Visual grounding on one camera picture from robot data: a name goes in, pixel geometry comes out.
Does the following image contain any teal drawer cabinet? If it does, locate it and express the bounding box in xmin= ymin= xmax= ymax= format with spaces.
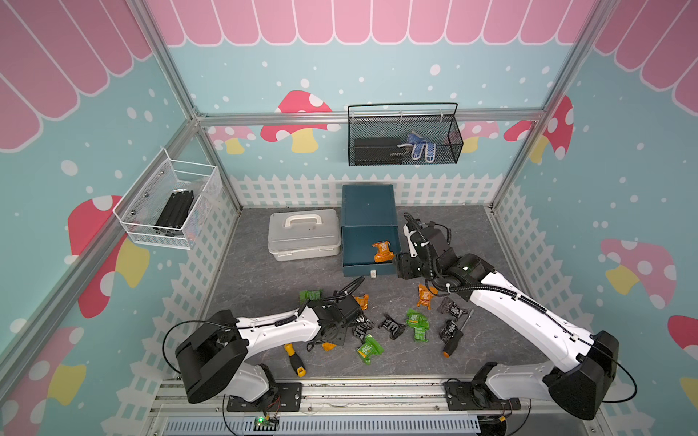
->
xmin=340 ymin=183 xmax=401 ymax=277

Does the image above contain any yellow black screwdriver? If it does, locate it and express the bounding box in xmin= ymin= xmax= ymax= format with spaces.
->
xmin=284 ymin=343 xmax=307 ymax=378

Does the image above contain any black wire wall basket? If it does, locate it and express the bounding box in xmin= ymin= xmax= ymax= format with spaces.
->
xmin=346 ymin=102 xmax=464 ymax=166

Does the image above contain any grey plastic toolbox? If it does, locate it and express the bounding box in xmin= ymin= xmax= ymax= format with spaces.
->
xmin=267 ymin=209 xmax=342 ymax=262

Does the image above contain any orange black screwdriver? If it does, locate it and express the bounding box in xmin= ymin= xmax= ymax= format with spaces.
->
xmin=442 ymin=310 xmax=474 ymax=358

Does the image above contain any white wire wall basket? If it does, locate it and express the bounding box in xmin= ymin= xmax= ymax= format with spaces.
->
xmin=113 ymin=149 xmax=223 ymax=250

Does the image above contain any black cookie pack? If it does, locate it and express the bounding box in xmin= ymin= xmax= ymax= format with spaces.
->
xmin=353 ymin=321 xmax=373 ymax=343
xmin=437 ymin=297 xmax=467 ymax=320
xmin=439 ymin=320 xmax=459 ymax=343
xmin=379 ymin=312 xmax=407 ymax=340

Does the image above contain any green cookie pack right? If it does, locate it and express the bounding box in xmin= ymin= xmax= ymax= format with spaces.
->
xmin=406 ymin=309 xmax=430 ymax=343

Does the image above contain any black cookie pack centre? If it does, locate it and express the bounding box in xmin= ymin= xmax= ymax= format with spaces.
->
xmin=379 ymin=312 xmax=407 ymax=340

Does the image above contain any black cookie pack left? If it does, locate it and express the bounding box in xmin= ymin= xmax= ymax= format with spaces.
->
xmin=353 ymin=321 xmax=373 ymax=343

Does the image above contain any green cookie pack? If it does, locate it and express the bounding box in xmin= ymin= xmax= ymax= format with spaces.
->
xmin=299 ymin=290 xmax=323 ymax=306
xmin=357 ymin=334 xmax=385 ymax=365
xmin=406 ymin=309 xmax=430 ymax=343

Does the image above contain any small green circuit board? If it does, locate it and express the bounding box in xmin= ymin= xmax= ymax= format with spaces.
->
xmin=253 ymin=417 xmax=280 ymax=432

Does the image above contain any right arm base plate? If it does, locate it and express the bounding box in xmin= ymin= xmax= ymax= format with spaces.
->
xmin=442 ymin=378 xmax=522 ymax=415

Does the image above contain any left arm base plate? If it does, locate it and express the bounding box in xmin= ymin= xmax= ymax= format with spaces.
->
xmin=225 ymin=383 xmax=303 ymax=413

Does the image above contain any blue white item in basket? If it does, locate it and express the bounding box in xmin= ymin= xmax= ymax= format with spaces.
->
xmin=397 ymin=131 xmax=437 ymax=164

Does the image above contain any green cookie pack left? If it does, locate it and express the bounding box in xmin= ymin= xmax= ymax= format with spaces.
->
xmin=299 ymin=290 xmax=323 ymax=306

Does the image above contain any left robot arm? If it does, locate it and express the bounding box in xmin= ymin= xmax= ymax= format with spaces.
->
xmin=174 ymin=295 xmax=363 ymax=409

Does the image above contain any black cookie pack far right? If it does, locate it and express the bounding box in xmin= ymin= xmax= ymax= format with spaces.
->
xmin=437 ymin=297 xmax=467 ymax=320

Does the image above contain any black box in white basket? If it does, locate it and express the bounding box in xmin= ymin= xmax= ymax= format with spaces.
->
xmin=155 ymin=190 xmax=194 ymax=236

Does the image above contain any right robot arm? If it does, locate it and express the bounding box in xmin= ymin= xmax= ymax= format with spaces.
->
xmin=394 ymin=214 xmax=620 ymax=421

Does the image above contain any green cookie pack front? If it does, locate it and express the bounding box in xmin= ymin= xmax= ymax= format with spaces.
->
xmin=357 ymin=334 xmax=385 ymax=365

